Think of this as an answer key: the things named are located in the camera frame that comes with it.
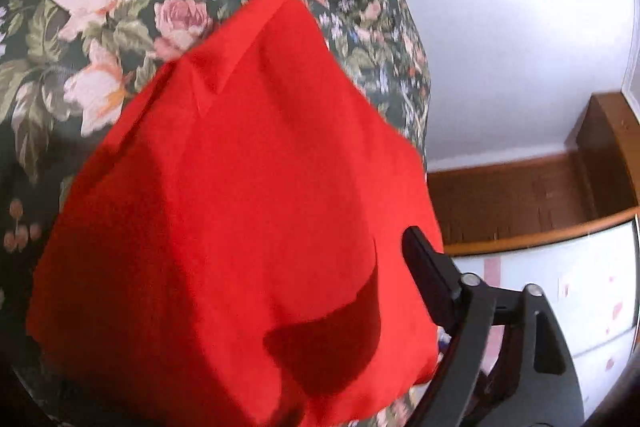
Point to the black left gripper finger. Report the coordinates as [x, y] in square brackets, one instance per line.
[507, 362]

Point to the red jacket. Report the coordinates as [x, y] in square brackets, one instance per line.
[230, 255]

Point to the white cabinet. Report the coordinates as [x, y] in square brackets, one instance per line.
[592, 286]

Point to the floral bed cover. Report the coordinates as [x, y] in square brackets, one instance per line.
[68, 69]

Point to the wooden door frame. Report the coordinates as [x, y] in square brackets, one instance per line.
[533, 202]

